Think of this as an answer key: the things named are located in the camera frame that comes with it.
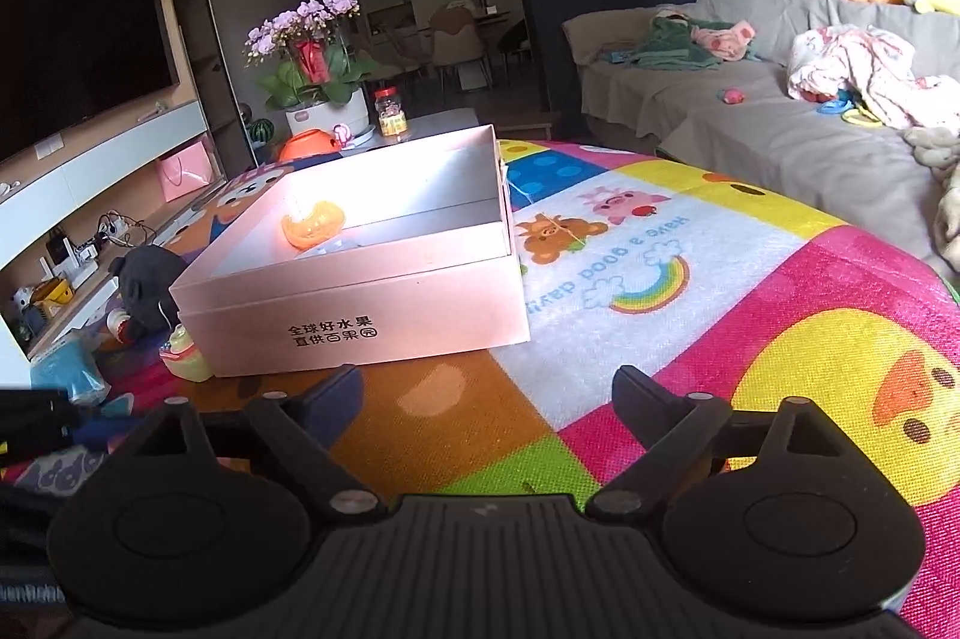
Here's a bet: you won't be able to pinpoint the pink cardboard box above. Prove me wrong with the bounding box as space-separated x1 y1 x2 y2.
169 124 532 379

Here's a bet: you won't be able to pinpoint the dark blue cabinet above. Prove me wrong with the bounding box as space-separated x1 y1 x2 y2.
523 0 710 137

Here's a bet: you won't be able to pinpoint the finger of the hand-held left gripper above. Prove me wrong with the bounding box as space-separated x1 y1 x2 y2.
66 410 162 452

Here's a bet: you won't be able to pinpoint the black plush toy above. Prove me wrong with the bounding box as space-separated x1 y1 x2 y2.
109 245 188 340

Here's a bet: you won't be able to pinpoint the pink plush pig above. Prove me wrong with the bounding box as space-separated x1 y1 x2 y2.
690 20 758 62

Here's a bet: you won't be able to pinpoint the green cloth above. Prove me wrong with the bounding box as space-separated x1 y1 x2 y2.
626 13 721 70

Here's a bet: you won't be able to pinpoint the beige dining chair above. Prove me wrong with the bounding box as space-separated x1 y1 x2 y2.
427 5 492 92

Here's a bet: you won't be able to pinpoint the white pink patterned blanket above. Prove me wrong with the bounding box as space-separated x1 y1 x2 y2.
786 25 960 131

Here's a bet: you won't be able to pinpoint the blue tissue packet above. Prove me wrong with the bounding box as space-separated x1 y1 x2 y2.
30 339 112 406

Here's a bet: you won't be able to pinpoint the white coffee table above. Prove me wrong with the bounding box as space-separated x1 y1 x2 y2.
352 108 481 149

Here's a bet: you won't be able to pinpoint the beige plush toy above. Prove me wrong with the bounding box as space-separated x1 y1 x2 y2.
904 125 960 272

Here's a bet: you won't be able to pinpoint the orange round toy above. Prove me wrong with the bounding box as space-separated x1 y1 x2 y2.
274 129 342 161

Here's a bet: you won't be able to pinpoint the white router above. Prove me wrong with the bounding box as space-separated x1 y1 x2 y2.
41 234 98 280

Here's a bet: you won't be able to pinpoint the black television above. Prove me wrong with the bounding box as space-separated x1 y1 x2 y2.
0 0 181 164

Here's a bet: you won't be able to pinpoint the blue yellow teether rings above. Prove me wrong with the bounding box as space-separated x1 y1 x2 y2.
816 91 886 128

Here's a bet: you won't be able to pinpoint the potted pink orchid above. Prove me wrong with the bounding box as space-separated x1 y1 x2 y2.
244 0 376 141

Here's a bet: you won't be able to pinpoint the white wooden television cabinet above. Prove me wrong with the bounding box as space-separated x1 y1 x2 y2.
0 0 230 385

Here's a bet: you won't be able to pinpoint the small wooden stool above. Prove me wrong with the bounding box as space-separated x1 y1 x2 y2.
495 110 562 141

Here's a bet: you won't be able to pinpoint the orange plastic toy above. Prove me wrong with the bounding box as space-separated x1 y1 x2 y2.
281 200 346 250

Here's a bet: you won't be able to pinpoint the grey sofa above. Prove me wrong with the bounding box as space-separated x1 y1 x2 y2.
562 0 960 280

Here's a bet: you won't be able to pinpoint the power strip with cables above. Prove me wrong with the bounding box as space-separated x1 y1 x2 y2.
94 211 155 248

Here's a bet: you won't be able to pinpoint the clear candy jar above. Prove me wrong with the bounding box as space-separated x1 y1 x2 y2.
373 86 410 139

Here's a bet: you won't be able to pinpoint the pink gift bag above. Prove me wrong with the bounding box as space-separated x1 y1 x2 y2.
156 140 215 203

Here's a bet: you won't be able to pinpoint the colourful cartoon play mat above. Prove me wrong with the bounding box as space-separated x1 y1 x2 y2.
0 138 960 639

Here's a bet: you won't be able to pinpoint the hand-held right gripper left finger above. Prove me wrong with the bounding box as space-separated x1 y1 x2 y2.
120 364 389 522

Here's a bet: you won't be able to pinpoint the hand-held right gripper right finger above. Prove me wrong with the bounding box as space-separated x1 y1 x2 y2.
586 365 852 524

